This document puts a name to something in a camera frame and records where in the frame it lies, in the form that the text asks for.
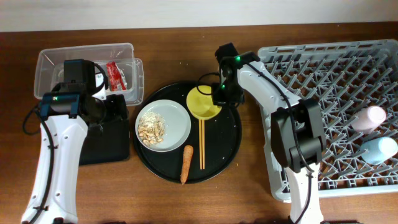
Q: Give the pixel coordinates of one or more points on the grey round plate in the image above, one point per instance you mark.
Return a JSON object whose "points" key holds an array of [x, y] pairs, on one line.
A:
{"points": [[177, 124]]}

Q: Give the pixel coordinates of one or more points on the pink cup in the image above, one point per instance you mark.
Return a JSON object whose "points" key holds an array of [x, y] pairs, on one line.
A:
{"points": [[369, 119]]}

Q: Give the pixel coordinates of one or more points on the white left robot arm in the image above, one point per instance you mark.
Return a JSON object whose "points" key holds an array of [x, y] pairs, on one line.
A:
{"points": [[76, 129]]}

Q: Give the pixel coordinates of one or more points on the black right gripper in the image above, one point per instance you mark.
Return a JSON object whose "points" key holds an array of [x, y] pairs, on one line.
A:
{"points": [[218, 98]]}

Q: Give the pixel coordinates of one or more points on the yellow bowl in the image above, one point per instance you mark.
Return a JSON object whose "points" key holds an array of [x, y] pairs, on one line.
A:
{"points": [[200, 103]]}

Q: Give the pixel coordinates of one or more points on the blue cup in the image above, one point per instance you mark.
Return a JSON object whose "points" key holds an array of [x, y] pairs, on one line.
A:
{"points": [[378, 150]]}

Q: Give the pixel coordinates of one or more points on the clear plastic bin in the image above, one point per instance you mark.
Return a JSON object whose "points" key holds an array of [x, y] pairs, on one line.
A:
{"points": [[49, 68]]}

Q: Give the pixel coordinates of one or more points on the orange carrot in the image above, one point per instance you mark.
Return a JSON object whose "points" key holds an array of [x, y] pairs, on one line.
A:
{"points": [[187, 157]]}

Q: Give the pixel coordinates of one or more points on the nut shells and rice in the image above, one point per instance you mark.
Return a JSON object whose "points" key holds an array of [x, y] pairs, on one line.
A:
{"points": [[151, 128]]}

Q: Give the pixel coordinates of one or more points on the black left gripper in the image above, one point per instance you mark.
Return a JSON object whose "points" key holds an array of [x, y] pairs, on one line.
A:
{"points": [[119, 110]]}

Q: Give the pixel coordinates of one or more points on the red snack wrapper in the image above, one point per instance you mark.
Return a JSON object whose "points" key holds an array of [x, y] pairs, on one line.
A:
{"points": [[116, 79]]}

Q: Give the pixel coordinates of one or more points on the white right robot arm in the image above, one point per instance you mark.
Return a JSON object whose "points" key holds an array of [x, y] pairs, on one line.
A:
{"points": [[297, 135]]}

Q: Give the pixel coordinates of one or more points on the black rectangular tray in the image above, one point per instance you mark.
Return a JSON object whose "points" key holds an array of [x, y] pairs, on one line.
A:
{"points": [[105, 143]]}

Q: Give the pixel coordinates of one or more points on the grey dishwasher rack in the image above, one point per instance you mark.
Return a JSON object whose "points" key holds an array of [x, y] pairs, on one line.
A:
{"points": [[345, 78]]}

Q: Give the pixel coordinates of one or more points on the round black serving tray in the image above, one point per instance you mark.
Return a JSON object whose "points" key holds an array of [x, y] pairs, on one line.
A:
{"points": [[223, 135]]}

